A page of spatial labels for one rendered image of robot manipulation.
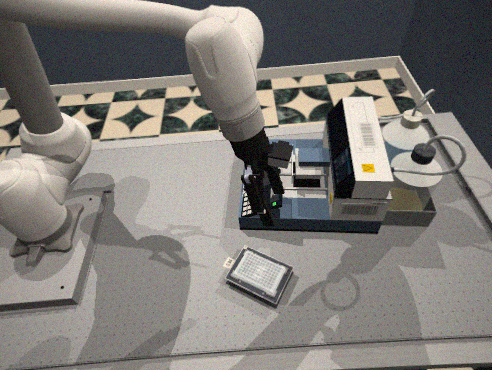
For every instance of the dark grey rectangular frame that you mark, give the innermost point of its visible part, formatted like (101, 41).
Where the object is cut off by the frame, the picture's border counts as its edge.
(247, 288)

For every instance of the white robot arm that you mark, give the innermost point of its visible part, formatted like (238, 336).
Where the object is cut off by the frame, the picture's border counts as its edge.
(32, 193)

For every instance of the white curved hose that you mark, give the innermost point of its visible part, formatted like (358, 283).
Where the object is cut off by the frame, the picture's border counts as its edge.
(431, 92)

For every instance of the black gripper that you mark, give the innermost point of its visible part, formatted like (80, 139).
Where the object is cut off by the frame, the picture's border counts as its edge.
(249, 151)

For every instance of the white plastic bottle with liquid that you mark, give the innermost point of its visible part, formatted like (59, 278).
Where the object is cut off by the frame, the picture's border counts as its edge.
(402, 136)

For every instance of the grey curved hose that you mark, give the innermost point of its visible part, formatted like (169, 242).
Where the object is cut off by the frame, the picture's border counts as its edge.
(462, 161)

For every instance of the white label with black text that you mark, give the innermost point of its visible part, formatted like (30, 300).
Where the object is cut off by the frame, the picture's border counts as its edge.
(228, 262)

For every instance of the clear bottle with black cap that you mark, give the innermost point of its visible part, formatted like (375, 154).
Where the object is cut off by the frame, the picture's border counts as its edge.
(411, 192)

